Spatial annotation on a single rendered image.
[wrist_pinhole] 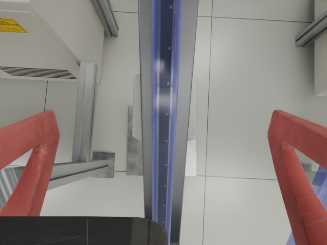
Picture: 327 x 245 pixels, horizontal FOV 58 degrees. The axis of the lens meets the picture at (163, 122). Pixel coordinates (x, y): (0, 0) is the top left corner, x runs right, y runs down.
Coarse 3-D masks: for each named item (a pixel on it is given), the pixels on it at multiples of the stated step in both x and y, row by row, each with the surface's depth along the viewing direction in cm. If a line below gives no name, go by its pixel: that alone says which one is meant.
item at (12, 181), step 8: (8, 168) 19; (0, 176) 19; (8, 176) 19; (16, 176) 20; (0, 184) 19; (8, 184) 19; (16, 184) 20; (0, 192) 20; (8, 192) 20; (0, 200) 20; (0, 208) 21
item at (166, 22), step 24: (168, 0) 13; (168, 24) 14; (168, 48) 14; (168, 72) 15; (168, 96) 16; (168, 120) 16; (168, 144) 17; (168, 168) 19; (168, 192) 20; (168, 216) 21; (168, 240) 23
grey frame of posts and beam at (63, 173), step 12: (96, 0) 85; (108, 0) 90; (108, 12) 92; (108, 24) 103; (60, 168) 55; (72, 168) 62; (84, 168) 72; (96, 168) 90; (108, 168) 106; (60, 180) 56; (72, 180) 63
